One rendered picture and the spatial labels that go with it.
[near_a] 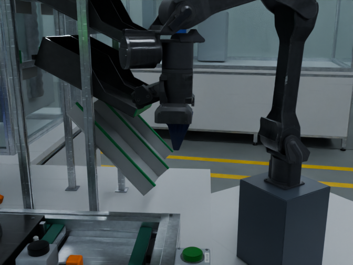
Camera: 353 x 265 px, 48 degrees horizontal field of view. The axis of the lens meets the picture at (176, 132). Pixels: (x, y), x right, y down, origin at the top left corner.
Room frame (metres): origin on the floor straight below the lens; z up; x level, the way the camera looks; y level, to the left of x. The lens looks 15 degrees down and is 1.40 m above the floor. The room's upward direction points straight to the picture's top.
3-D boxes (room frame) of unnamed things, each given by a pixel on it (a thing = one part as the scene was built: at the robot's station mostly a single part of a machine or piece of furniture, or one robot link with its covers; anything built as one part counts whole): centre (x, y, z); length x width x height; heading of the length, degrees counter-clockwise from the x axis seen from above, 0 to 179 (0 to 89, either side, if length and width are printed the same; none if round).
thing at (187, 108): (0.73, 0.00, 1.28); 0.19 x 0.06 x 0.08; 176
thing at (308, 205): (0.82, -0.24, 0.96); 0.14 x 0.14 x 0.20; 33
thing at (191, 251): (0.69, -0.03, 0.96); 0.04 x 0.04 x 0.02
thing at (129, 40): (0.71, 0.04, 1.38); 0.12 x 0.08 x 0.11; 112
